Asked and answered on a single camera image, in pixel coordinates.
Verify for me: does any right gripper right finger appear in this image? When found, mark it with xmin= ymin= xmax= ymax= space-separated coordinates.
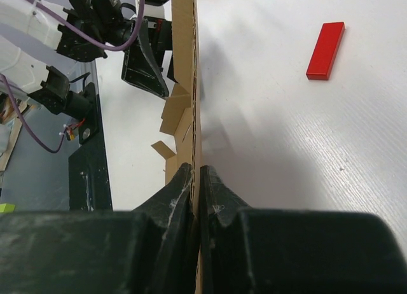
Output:
xmin=199 ymin=165 xmax=406 ymax=293

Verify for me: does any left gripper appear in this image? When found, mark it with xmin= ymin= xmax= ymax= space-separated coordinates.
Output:
xmin=69 ymin=0 xmax=177 ymax=99

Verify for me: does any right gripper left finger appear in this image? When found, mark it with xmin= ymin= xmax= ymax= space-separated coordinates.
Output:
xmin=1 ymin=163 xmax=195 ymax=293

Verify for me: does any cardboard box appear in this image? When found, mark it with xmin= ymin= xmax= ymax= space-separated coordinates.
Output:
xmin=151 ymin=0 xmax=202 ymax=293

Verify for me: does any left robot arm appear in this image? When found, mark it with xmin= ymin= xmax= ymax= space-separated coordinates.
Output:
xmin=1 ymin=0 xmax=170 ymax=115

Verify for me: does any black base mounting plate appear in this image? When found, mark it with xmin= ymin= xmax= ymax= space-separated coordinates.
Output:
xmin=69 ymin=83 xmax=113 ymax=211

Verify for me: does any red rectangular block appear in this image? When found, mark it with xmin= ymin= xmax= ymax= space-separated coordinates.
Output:
xmin=306 ymin=22 xmax=345 ymax=81

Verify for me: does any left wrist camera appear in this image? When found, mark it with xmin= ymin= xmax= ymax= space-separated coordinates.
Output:
xmin=135 ymin=0 xmax=170 ymax=18

